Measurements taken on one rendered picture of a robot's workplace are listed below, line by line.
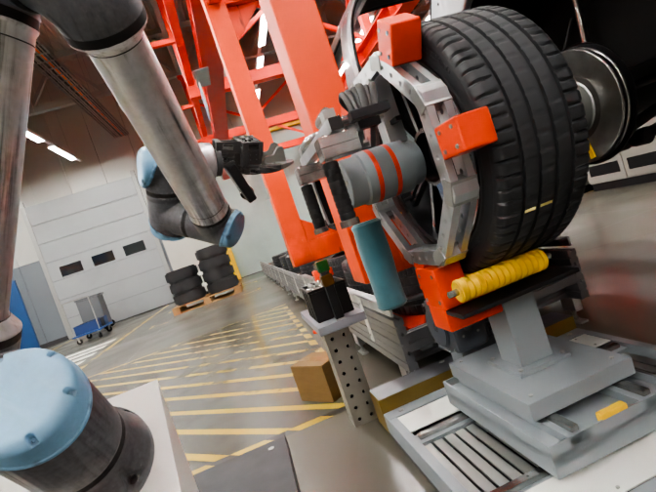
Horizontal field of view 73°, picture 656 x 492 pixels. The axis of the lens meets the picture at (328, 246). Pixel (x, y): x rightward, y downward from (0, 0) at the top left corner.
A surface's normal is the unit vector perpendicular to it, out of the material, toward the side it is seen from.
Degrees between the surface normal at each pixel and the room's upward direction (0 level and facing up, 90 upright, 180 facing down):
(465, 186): 90
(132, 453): 94
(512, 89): 81
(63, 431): 121
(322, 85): 90
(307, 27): 90
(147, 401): 46
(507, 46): 63
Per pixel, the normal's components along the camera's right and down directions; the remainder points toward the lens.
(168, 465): -0.04, -0.69
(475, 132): 0.20, -0.02
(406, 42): 0.35, 0.53
